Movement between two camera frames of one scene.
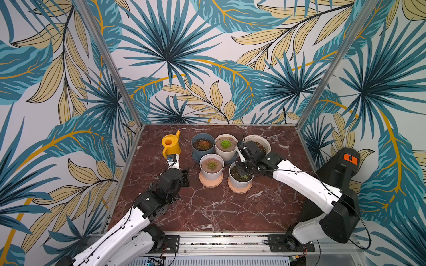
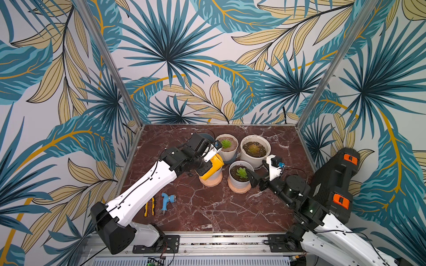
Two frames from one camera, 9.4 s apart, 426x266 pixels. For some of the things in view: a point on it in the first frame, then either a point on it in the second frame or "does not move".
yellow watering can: (172, 144) to (217, 163)
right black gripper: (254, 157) to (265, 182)
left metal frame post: (110, 61) does not move
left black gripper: (185, 178) to (202, 170)
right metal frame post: (364, 14) does not move
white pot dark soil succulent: (237, 183) does not move
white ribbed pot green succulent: (225, 147) does not move
